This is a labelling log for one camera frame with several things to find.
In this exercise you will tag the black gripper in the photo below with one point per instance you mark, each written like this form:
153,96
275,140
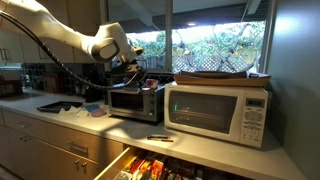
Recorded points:
128,70

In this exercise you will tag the black object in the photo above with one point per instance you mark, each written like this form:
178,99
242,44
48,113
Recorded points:
132,88

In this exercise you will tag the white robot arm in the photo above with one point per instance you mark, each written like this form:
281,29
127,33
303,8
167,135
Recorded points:
50,23

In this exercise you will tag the pink object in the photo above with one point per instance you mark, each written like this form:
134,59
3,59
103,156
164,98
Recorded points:
151,83

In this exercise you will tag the silver toaster oven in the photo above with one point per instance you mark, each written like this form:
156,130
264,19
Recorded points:
133,101

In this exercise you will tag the white microwave oven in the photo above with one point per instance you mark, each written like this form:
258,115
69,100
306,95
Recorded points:
206,111

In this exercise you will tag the purple plastic bowl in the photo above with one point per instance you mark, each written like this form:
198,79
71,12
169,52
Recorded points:
99,113

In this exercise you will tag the blue plastic bowl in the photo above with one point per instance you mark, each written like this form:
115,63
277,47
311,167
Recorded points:
92,107

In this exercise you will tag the black pen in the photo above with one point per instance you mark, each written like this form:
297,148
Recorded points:
158,137

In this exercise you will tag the white crumpled cloth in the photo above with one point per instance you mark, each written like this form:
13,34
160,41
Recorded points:
74,112

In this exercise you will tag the red pen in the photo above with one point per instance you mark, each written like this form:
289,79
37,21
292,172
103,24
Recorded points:
164,140

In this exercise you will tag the black baking tray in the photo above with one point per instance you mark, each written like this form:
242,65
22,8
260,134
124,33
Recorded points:
56,106

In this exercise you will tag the brown wooden block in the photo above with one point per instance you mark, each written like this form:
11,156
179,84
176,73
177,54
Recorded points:
50,84

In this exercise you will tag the red packaged item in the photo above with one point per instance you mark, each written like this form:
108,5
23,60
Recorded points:
137,164

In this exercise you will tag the wooden serving tray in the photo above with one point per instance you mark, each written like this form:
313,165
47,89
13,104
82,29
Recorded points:
220,80

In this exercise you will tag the open kitchen drawer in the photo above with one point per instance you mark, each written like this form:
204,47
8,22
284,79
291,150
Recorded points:
113,166

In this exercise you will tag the orange packaged item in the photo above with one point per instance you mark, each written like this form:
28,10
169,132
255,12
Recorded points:
156,168

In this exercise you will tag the round metal cabinet knob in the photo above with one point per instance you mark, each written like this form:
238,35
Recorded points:
76,161
84,164

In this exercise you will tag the wooden base cabinet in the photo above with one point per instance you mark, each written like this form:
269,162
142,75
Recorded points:
43,150

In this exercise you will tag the dark box on counter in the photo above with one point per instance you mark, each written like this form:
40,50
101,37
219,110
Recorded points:
10,88

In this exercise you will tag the wooden wall cabinets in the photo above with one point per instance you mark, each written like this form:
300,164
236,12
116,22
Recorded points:
60,53

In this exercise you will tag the window with frame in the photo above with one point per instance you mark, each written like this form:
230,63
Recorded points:
216,46

